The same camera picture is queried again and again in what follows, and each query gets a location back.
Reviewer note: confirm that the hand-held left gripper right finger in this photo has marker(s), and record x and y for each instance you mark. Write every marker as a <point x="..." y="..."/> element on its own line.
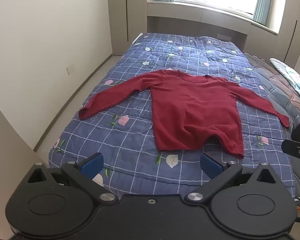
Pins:
<point x="210" y="165"/>

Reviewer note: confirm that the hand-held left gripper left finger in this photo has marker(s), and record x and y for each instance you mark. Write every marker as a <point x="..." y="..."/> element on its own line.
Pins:
<point x="93" y="165"/>

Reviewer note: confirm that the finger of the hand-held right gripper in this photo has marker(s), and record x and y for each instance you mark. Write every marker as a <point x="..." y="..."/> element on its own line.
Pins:
<point x="295" y="148"/>

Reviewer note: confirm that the red long-sleeved sweater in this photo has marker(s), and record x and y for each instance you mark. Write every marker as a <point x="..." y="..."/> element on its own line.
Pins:
<point x="195" y="110"/>

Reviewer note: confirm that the leaf-patterned white pillow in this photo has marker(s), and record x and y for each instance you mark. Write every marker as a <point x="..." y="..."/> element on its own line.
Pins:
<point x="293" y="77"/>

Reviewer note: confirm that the blue checked floral quilt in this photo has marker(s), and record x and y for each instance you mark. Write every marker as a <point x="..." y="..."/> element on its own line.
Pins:
<point x="140" y="140"/>

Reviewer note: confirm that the beige wardrobe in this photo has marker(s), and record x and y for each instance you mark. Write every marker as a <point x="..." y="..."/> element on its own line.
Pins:
<point x="293" y="17"/>

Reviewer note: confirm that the beige window ledge cabinet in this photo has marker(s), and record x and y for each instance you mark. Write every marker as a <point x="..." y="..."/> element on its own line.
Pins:
<point x="190" y="17"/>

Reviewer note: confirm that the white wall outlet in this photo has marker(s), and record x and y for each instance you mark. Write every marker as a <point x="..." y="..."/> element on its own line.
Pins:
<point x="70" y="69"/>

